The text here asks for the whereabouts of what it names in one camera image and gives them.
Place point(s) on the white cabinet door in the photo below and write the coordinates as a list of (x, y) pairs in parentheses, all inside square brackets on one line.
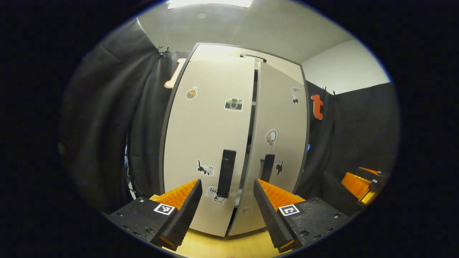
[(204, 129), (287, 122)]

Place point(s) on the white and grey cabinet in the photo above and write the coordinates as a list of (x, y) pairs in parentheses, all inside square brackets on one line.
[(255, 89)]

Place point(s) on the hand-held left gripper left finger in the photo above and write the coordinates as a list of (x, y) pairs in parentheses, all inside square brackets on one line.
[(184, 218)]

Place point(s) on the black backdrop cloth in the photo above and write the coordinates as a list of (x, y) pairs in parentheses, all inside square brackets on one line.
[(358, 136)]

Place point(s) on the white cabinet drawer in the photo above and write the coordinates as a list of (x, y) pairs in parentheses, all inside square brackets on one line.
[(222, 52)]

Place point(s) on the ceiling light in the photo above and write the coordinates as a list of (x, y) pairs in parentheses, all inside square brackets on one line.
[(209, 3)]

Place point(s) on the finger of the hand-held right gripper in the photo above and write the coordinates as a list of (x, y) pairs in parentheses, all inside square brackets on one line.
[(373, 173), (355, 184)]

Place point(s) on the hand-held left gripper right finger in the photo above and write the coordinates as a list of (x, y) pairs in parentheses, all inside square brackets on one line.
[(270, 218)]

